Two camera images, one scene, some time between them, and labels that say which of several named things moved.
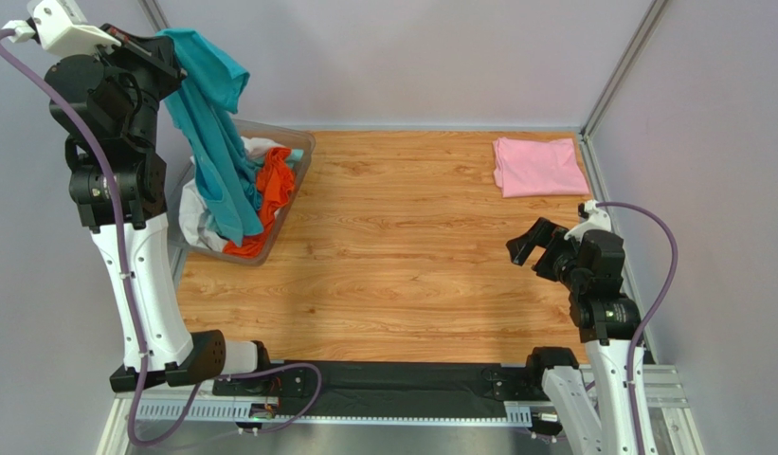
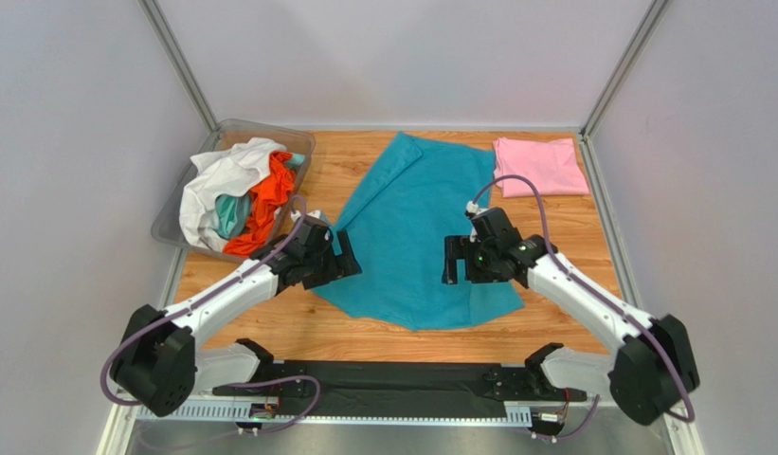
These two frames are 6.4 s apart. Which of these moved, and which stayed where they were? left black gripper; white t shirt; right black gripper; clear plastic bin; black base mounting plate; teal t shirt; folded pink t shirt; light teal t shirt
Moved: right black gripper; left black gripper; light teal t shirt; teal t shirt
Stayed: black base mounting plate; folded pink t shirt; clear plastic bin; white t shirt
